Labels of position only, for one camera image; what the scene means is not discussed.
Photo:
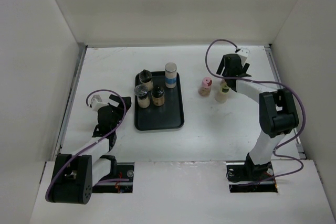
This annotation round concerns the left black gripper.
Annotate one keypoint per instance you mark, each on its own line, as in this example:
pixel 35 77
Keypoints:
pixel 121 110

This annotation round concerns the tall blue-band spice jar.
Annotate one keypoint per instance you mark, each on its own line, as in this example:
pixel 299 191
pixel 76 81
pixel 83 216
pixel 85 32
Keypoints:
pixel 170 75

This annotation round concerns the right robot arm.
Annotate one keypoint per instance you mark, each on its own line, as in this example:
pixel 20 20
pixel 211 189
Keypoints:
pixel 277 118

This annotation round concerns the black plastic tray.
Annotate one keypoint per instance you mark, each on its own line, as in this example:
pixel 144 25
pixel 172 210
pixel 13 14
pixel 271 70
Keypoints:
pixel 168 116

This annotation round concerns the pink-cap spice bottle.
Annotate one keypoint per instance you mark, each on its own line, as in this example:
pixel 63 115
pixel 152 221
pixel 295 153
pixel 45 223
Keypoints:
pixel 205 88

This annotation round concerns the black grinder-cap spice bottle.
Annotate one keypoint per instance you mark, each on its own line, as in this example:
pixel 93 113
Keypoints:
pixel 145 78

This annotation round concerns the black knob-cap spice bottle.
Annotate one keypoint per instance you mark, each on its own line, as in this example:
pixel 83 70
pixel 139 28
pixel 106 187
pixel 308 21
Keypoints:
pixel 158 95

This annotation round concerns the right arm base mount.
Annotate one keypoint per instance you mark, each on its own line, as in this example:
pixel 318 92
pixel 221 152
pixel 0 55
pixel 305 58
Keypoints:
pixel 246 180

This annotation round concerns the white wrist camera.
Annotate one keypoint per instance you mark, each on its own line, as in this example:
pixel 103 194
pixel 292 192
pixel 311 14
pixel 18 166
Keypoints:
pixel 96 102
pixel 243 54

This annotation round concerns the yellow-cap spice bottle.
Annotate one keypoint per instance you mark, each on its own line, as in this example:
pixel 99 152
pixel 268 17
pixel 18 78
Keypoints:
pixel 222 93

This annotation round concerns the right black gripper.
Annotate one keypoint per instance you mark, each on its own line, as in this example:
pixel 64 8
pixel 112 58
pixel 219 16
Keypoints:
pixel 221 66

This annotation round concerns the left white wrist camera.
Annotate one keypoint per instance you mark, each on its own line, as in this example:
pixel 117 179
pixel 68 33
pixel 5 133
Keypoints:
pixel 96 102

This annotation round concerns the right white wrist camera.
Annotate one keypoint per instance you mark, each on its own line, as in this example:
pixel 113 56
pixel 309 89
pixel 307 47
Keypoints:
pixel 243 54

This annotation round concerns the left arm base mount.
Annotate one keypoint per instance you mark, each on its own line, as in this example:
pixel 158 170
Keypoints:
pixel 119 180

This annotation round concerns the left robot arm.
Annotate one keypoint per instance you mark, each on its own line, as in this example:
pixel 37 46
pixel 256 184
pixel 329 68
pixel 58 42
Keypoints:
pixel 91 169

